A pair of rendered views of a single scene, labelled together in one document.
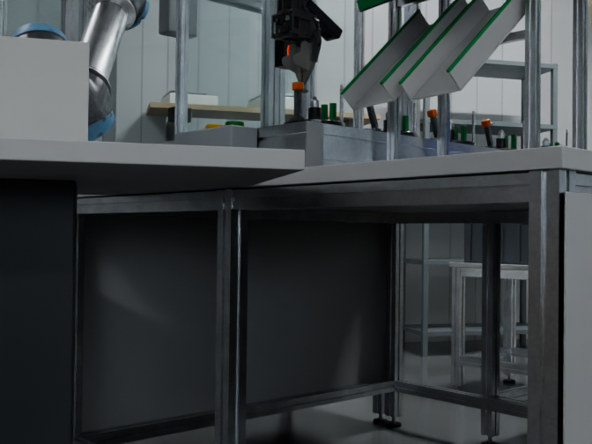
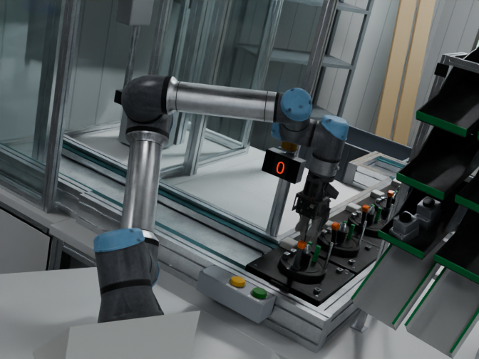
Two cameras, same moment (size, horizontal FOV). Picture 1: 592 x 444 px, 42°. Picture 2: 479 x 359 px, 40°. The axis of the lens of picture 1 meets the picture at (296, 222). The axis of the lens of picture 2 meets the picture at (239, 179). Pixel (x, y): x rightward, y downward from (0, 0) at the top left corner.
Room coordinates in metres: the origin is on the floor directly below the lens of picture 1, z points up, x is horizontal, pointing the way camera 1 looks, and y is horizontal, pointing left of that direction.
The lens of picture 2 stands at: (0.19, 0.76, 1.84)
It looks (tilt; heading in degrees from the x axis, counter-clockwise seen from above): 20 degrees down; 341
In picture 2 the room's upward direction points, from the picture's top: 13 degrees clockwise
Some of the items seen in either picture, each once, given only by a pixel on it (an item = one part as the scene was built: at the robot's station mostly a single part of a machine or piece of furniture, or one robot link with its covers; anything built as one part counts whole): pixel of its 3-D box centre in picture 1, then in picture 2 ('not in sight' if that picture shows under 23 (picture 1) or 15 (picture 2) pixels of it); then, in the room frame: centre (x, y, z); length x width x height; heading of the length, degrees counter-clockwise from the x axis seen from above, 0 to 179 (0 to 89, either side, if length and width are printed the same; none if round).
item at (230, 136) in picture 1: (214, 144); (234, 292); (1.67, 0.18, 0.93); 0.21 x 0.07 x 0.06; 42
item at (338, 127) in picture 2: not in sight; (329, 137); (1.71, 0.00, 1.38); 0.09 x 0.08 x 0.11; 63
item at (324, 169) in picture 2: not in sight; (324, 166); (1.71, 0.00, 1.31); 0.08 x 0.08 x 0.05
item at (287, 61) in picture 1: (292, 63); (301, 226); (1.72, 0.01, 1.12); 0.06 x 0.03 x 0.09; 132
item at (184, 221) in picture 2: not in sight; (219, 243); (1.99, 0.14, 0.91); 0.84 x 0.28 x 0.10; 42
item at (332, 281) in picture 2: not in sight; (301, 272); (1.75, -0.04, 0.96); 0.24 x 0.24 x 0.02; 42
